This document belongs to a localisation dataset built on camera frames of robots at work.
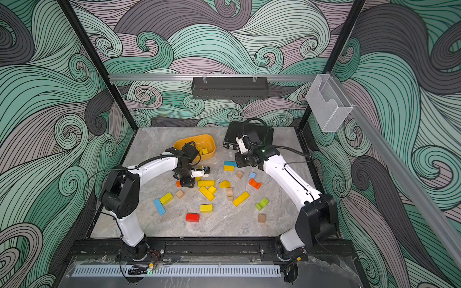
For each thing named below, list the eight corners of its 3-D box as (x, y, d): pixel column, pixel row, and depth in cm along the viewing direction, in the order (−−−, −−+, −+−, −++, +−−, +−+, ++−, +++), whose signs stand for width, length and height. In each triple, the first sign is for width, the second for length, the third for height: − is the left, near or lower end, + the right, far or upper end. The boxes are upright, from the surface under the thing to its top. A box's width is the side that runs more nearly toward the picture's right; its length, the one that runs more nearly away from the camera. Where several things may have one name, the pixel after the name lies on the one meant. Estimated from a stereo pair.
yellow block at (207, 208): (200, 212, 86) (199, 210, 84) (201, 206, 88) (200, 204, 85) (212, 212, 86) (212, 210, 84) (213, 206, 88) (212, 204, 85)
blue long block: (160, 215, 85) (159, 214, 83) (154, 202, 89) (152, 200, 88) (166, 211, 86) (165, 210, 85) (159, 199, 91) (158, 197, 89)
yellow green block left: (164, 206, 88) (162, 204, 86) (160, 201, 90) (159, 199, 88) (174, 198, 91) (173, 196, 89) (170, 193, 92) (169, 191, 91)
